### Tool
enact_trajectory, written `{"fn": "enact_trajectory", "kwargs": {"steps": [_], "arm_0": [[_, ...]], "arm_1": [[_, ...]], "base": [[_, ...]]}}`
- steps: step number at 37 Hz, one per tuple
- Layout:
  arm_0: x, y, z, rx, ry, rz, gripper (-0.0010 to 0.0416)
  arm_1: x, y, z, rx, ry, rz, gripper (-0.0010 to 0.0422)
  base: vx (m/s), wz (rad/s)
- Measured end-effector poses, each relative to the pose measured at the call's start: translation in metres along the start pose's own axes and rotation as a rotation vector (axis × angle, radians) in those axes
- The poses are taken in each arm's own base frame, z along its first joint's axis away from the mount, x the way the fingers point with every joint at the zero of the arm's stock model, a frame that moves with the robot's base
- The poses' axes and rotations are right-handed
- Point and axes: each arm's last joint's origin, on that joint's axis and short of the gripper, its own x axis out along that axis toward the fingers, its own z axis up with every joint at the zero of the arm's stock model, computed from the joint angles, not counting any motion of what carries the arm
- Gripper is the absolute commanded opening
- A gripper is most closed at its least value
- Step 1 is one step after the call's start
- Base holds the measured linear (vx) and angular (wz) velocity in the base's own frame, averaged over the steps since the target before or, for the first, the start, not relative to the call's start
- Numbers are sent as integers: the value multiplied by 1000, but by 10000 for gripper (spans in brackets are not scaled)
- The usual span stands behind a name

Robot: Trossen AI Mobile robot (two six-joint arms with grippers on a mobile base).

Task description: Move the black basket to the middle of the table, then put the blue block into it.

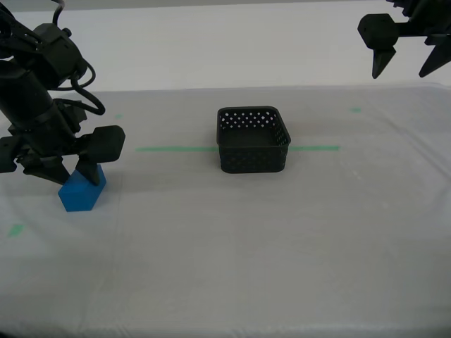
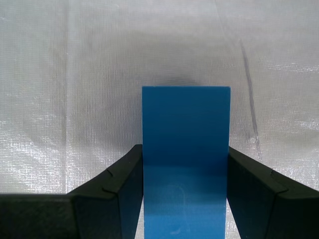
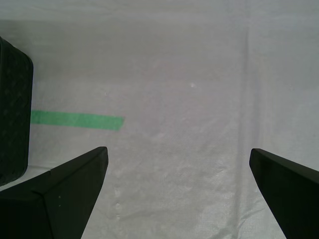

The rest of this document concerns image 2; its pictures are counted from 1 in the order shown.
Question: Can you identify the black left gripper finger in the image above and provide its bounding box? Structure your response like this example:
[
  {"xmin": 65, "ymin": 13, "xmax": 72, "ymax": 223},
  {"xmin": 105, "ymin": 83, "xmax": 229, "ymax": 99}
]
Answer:
[
  {"xmin": 0, "ymin": 144, "xmax": 145, "ymax": 239},
  {"xmin": 227, "ymin": 146, "xmax": 319, "ymax": 239}
]

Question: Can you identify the blue rectangular block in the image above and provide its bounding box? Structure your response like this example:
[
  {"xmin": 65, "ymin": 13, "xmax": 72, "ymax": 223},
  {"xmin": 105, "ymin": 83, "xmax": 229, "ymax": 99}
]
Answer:
[{"xmin": 142, "ymin": 86, "xmax": 231, "ymax": 239}]

